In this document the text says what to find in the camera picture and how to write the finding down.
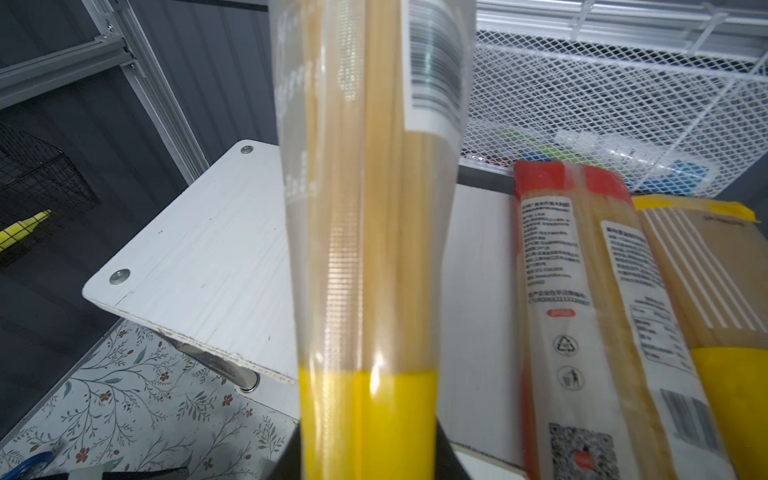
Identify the white wire wall basket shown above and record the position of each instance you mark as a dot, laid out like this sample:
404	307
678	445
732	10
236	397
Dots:
672	95

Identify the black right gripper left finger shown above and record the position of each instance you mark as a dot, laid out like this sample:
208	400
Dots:
289	465

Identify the yellow pasta bag tan window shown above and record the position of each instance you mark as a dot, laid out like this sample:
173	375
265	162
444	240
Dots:
713	260

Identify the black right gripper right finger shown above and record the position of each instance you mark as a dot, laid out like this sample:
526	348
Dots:
447	464

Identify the white two-tier metal shelf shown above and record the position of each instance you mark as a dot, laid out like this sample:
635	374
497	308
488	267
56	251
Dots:
212	271

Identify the red yellow spaghetti bag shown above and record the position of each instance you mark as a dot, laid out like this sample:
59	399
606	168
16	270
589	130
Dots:
609	389

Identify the black wire side basket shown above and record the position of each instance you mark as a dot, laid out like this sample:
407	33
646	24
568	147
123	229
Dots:
37	176

